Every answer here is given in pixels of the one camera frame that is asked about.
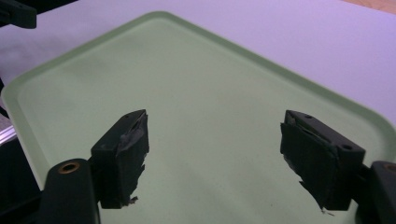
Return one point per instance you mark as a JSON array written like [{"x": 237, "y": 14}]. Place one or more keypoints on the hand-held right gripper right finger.
[{"x": 317, "y": 158}]

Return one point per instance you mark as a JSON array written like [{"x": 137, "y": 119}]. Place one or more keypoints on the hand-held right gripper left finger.
[{"x": 120, "y": 161}]

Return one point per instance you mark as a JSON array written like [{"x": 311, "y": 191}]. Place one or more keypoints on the light green plastic tray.
[{"x": 202, "y": 102}]

